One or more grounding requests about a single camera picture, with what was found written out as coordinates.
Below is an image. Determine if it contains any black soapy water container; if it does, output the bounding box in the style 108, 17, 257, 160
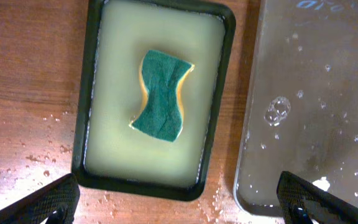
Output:
71, 1, 236, 202

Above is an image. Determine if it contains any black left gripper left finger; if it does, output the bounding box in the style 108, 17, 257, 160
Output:
0, 174, 80, 224

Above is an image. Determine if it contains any green yellow sponge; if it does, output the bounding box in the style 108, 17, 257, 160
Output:
129, 50, 195, 142

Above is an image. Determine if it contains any dark brown serving tray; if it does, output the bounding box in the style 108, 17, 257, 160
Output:
233, 0, 358, 217

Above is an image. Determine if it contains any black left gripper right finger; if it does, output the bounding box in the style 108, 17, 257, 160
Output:
277, 171, 358, 224

